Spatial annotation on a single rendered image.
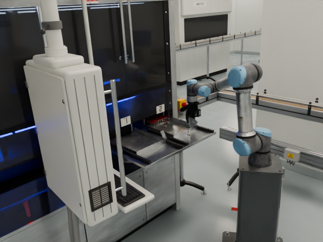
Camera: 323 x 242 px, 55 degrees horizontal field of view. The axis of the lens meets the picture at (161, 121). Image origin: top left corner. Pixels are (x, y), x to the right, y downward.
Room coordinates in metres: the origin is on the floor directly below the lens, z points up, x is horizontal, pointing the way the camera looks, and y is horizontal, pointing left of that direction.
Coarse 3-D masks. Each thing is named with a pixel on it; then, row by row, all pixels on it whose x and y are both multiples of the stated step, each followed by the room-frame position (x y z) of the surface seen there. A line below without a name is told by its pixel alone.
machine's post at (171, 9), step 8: (168, 0) 2.39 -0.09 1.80; (168, 8) 2.39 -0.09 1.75; (168, 16) 2.39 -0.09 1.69; (176, 88) 2.42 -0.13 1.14; (176, 96) 2.42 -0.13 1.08; (176, 104) 2.42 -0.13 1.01; (168, 112) 2.42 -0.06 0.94; (176, 112) 2.42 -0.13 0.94; (176, 160) 2.40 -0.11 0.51; (176, 168) 2.40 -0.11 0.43; (176, 176) 2.40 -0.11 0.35; (176, 184) 2.40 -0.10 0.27; (176, 192) 2.39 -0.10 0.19; (176, 200) 2.39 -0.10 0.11; (176, 208) 2.39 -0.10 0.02
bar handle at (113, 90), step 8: (112, 80) 1.35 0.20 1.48; (112, 88) 1.35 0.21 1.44; (112, 96) 1.35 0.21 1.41; (112, 104) 1.35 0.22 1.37; (120, 136) 1.36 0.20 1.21; (120, 144) 1.35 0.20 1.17; (120, 152) 1.35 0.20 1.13; (120, 160) 1.35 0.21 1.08; (120, 168) 1.35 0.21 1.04; (120, 176) 1.35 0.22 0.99
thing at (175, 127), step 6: (174, 120) 2.36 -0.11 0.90; (180, 120) 2.32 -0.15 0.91; (144, 126) 2.24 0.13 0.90; (162, 126) 2.27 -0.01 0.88; (168, 126) 2.27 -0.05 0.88; (174, 126) 2.26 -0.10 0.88; (180, 126) 2.25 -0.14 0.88; (186, 126) 2.25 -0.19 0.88; (192, 126) 2.16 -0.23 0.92; (168, 132) 2.15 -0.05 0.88; (174, 132) 2.14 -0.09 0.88; (180, 132) 2.06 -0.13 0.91; (186, 132) 2.11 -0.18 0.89
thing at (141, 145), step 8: (136, 128) 2.18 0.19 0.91; (128, 136) 2.11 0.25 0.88; (136, 136) 2.10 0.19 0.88; (144, 136) 2.09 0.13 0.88; (152, 136) 2.05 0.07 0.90; (128, 144) 1.97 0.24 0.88; (136, 144) 1.97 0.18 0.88; (144, 144) 1.96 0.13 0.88; (152, 144) 1.88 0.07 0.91; (160, 144) 1.93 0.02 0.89; (136, 152) 1.79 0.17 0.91; (144, 152) 1.83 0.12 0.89
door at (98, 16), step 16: (64, 16) 1.84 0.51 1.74; (80, 16) 1.90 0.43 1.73; (96, 16) 1.98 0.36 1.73; (112, 16) 2.06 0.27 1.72; (64, 32) 1.83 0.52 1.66; (80, 32) 1.89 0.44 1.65; (96, 32) 1.97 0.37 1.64; (112, 32) 2.05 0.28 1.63; (80, 48) 1.88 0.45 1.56; (96, 48) 1.96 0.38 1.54; (112, 48) 2.04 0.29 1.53; (96, 64) 1.95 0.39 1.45; (112, 64) 2.03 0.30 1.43
